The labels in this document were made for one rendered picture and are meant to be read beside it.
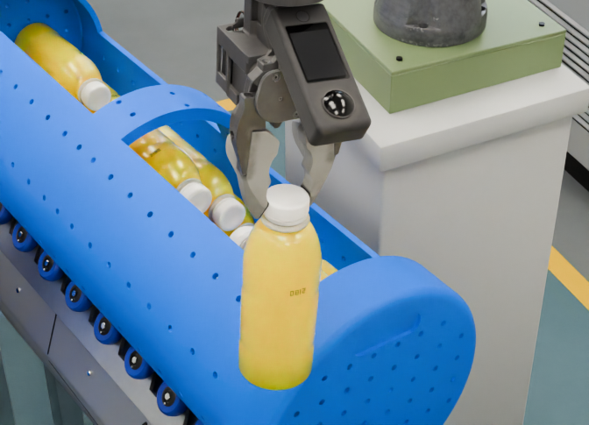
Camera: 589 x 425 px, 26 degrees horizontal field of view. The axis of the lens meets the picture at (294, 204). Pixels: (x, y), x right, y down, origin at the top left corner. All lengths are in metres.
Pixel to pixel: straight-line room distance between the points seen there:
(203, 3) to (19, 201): 2.73
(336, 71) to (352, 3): 0.81
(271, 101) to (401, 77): 0.64
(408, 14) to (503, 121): 0.19
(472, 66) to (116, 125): 0.48
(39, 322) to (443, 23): 0.67
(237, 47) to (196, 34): 3.09
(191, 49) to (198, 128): 2.30
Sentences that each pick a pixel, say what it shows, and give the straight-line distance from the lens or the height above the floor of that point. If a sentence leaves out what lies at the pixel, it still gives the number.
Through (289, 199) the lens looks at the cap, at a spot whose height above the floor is 1.41.
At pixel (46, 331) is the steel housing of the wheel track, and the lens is 1.77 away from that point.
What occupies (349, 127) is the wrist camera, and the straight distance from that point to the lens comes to 0.94.
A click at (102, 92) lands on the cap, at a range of 1.79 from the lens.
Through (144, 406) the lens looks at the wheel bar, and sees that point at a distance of 1.58.
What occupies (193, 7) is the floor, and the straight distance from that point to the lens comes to 4.26.
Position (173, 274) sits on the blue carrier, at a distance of 1.35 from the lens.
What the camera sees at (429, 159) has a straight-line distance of 1.66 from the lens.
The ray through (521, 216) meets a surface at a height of 0.95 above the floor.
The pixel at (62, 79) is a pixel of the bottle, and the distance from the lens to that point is 1.81.
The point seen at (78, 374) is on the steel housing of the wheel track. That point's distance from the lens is 1.71.
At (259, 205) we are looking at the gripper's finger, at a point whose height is 1.42.
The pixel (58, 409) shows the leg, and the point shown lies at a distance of 2.57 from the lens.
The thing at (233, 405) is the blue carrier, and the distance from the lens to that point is 1.28.
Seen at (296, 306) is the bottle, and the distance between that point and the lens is 1.10.
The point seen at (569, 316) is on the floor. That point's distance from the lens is 3.10.
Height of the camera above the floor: 2.06
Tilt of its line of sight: 38 degrees down
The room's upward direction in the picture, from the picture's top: straight up
